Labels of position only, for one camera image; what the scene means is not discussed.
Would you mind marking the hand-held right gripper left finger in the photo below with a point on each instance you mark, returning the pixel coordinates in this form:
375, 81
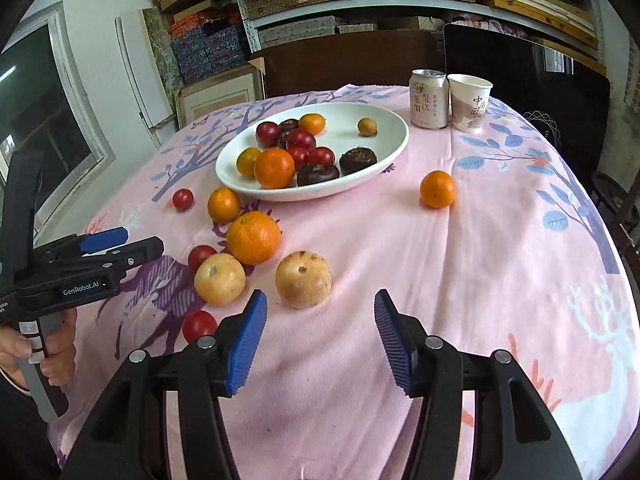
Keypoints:
247, 340

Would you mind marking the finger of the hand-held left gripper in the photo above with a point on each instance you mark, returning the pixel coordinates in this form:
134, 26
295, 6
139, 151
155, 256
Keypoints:
102, 240
140, 251

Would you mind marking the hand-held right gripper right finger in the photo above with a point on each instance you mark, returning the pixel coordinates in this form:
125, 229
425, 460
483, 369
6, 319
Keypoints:
395, 345

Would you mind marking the yellow cherry tomato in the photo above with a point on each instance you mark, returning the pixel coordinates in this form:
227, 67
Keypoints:
312, 123
246, 161
224, 205

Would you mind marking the dark red tomato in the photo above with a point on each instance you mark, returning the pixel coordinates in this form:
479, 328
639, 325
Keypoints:
268, 133
300, 140

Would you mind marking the dark purple water chestnut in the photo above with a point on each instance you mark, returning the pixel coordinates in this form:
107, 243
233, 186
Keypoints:
358, 158
317, 175
289, 123

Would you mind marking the dark purple wrinkled fruit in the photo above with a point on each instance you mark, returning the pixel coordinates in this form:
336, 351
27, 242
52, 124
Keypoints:
281, 140

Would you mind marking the white oval plate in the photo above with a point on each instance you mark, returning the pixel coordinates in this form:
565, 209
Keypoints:
390, 140

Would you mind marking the small brown longan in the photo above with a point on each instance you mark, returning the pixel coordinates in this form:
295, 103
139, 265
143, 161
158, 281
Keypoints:
367, 126

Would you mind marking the person's left forearm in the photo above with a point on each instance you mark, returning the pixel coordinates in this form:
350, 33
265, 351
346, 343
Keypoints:
20, 435

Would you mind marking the person's left hand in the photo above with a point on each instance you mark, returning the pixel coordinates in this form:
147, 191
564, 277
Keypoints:
62, 355

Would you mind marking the pink deer print tablecloth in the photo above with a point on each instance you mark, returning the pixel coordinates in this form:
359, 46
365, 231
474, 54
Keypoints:
425, 270

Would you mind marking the large orange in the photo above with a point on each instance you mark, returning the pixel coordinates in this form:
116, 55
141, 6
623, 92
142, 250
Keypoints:
253, 237

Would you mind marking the white framed dark window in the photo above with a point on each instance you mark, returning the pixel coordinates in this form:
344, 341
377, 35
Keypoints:
65, 110

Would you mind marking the small mandarin orange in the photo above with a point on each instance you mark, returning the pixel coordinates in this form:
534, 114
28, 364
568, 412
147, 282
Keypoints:
437, 189

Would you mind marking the white leaning board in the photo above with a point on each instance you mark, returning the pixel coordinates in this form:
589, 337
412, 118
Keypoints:
137, 60

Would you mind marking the stack of blue patterned boxes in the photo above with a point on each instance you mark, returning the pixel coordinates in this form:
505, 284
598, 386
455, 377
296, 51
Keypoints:
210, 50

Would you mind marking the pink drink can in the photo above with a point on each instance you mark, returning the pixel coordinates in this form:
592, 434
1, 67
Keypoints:
427, 100

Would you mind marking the white paper cup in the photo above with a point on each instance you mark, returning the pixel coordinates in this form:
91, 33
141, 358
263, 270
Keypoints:
469, 105

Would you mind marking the white metal shelf rack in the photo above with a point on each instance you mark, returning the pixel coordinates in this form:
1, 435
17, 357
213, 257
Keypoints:
240, 10

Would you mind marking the dark brown wooden furniture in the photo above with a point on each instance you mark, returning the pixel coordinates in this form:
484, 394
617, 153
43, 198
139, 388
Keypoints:
340, 65

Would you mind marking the black flat screen panel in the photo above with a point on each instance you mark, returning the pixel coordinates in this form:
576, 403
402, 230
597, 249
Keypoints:
525, 75

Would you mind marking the patterned beige curtain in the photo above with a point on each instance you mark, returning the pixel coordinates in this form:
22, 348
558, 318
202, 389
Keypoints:
631, 85

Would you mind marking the pale wooden picture frame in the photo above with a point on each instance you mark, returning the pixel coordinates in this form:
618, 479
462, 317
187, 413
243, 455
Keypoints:
215, 95

